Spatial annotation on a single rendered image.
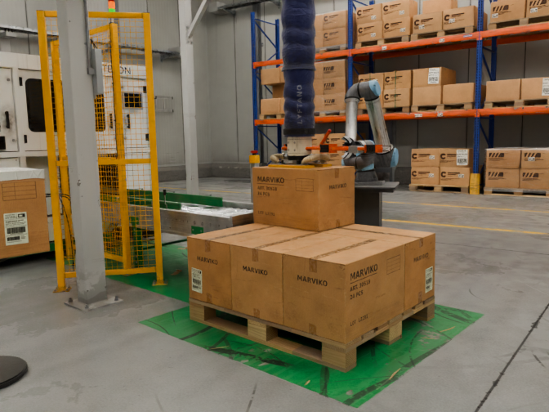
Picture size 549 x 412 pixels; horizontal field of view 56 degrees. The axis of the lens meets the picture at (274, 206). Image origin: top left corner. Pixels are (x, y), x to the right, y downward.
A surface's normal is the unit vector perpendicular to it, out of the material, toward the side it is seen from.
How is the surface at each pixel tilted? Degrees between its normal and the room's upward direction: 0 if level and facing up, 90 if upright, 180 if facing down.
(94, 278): 90
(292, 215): 90
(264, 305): 90
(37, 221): 90
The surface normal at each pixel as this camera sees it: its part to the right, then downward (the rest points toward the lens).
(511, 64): -0.61, 0.11
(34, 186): 0.68, 0.08
